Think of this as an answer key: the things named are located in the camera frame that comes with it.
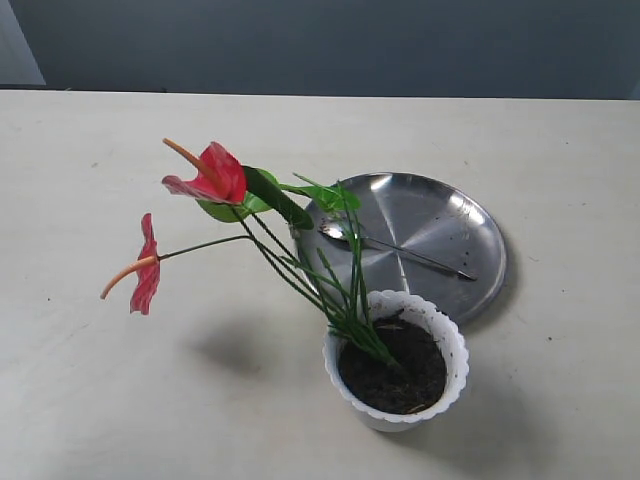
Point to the round steel plate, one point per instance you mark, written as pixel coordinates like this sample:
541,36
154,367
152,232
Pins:
431,218

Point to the artificial red anthurium plant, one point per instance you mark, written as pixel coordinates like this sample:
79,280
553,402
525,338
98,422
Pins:
222,180

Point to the dark soil in pot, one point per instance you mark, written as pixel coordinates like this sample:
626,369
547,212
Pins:
416,385

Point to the white scalloped plastic pot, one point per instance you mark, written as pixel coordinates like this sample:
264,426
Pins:
451,344

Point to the silver metal spoon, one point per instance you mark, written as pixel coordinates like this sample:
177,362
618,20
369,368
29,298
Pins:
336,231

